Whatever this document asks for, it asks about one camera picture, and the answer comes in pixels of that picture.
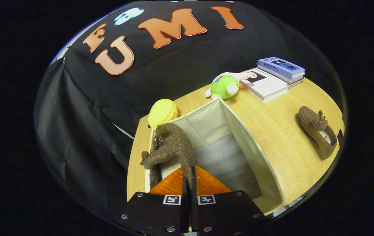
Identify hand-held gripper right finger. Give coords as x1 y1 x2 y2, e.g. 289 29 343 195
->
191 166 267 236

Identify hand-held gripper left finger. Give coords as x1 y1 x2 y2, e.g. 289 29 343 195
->
117 167 189 236

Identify brown fuzzy shoe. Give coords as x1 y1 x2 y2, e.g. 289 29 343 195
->
140 123 195 194
298 106 338 160

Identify beige fabric storage box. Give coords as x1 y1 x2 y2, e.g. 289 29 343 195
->
144 98 285 215

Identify yellow plush ball toy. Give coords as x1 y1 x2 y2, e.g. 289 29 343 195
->
148 99 179 129

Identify green and pink plush toy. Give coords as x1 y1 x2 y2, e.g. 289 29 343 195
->
205 71 258 100

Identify white cover book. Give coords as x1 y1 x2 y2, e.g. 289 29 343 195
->
239 68 289 103

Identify pale blue book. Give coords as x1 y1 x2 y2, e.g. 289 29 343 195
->
257 64 305 85

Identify blue cover book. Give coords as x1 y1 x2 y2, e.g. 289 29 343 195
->
258 57 305 80

